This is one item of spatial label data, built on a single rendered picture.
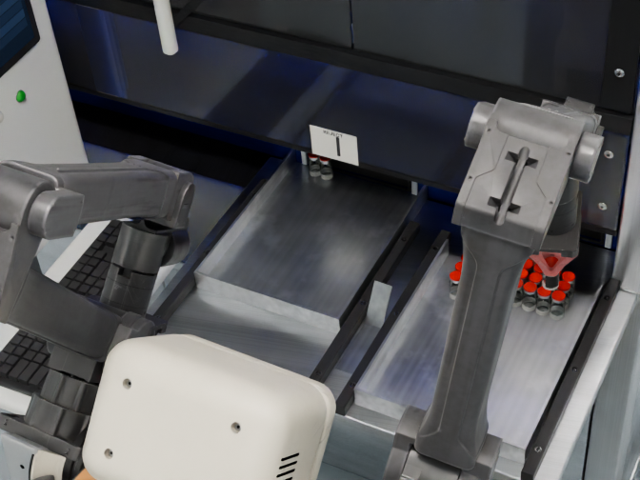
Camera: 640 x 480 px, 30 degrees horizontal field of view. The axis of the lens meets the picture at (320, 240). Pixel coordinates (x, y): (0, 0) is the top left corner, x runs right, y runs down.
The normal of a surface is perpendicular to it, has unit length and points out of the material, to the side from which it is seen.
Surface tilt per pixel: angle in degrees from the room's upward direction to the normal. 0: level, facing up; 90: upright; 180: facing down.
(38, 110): 90
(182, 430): 48
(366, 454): 90
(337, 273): 0
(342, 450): 90
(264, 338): 0
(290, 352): 0
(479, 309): 86
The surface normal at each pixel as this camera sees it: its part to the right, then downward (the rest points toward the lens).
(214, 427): -0.40, -0.02
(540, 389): -0.07, -0.72
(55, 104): 0.90, 0.25
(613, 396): -0.45, 0.64
